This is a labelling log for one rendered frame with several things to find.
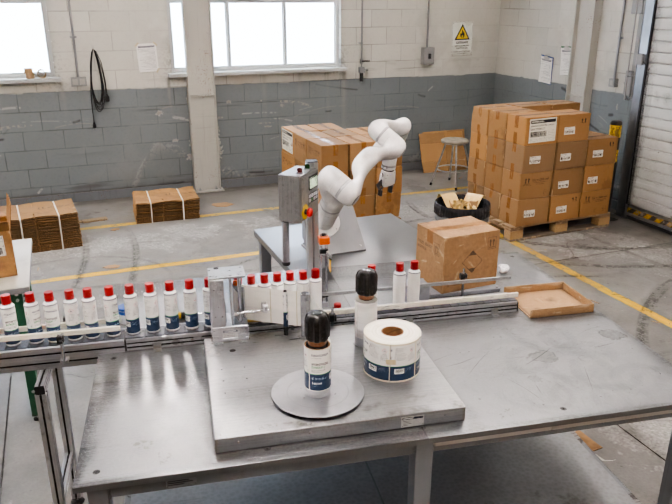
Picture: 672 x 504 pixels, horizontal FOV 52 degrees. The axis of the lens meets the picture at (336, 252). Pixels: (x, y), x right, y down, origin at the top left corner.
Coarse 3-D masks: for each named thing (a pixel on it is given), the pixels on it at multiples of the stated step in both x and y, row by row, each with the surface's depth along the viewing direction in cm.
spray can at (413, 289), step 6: (414, 264) 288; (408, 270) 291; (414, 270) 289; (408, 276) 291; (414, 276) 289; (408, 282) 291; (414, 282) 290; (408, 288) 292; (414, 288) 291; (408, 294) 293; (414, 294) 291; (408, 300) 294; (414, 300) 292
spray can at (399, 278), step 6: (396, 264) 287; (402, 264) 286; (396, 270) 287; (402, 270) 287; (396, 276) 287; (402, 276) 287; (396, 282) 288; (402, 282) 288; (396, 288) 289; (402, 288) 288; (396, 294) 290; (402, 294) 289; (396, 300) 290; (402, 300) 290
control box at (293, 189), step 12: (312, 168) 277; (288, 180) 267; (300, 180) 266; (288, 192) 268; (300, 192) 267; (288, 204) 270; (300, 204) 269; (312, 204) 278; (288, 216) 272; (300, 216) 270
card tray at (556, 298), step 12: (504, 288) 318; (516, 288) 320; (528, 288) 321; (540, 288) 322; (552, 288) 324; (564, 288) 323; (528, 300) 312; (540, 300) 312; (552, 300) 312; (564, 300) 312; (576, 300) 312; (588, 300) 304; (528, 312) 300; (540, 312) 296; (552, 312) 297; (564, 312) 299; (576, 312) 300
